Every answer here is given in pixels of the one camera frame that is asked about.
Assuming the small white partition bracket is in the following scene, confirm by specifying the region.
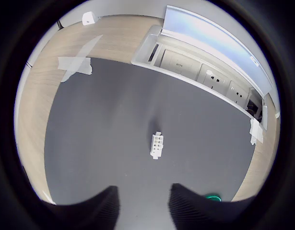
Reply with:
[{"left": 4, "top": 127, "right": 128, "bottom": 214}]
[{"left": 82, "top": 11, "right": 98, "bottom": 26}]

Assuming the dark grey mat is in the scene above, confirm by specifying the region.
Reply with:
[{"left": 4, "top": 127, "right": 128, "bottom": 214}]
[{"left": 44, "top": 57, "right": 258, "bottom": 230}]

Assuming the silver cable duct with sockets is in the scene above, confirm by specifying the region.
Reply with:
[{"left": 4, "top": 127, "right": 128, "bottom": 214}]
[{"left": 130, "top": 5, "right": 274, "bottom": 131}]

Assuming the round green lid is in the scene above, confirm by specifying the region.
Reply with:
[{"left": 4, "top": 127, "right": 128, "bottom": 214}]
[{"left": 204, "top": 193, "right": 222, "bottom": 203}]

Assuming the white plastic terminal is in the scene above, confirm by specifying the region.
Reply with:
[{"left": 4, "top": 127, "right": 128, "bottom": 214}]
[{"left": 150, "top": 131, "right": 165, "bottom": 161}]

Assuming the white tape patch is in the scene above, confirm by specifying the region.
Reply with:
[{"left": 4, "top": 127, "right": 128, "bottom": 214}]
[{"left": 249, "top": 118, "right": 264, "bottom": 146}]

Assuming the white tape strip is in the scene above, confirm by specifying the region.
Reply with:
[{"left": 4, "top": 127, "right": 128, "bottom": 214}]
[
  {"left": 58, "top": 57, "right": 94, "bottom": 76},
  {"left": 60, "top": 34, "right": 104, "bottom": 83}
]

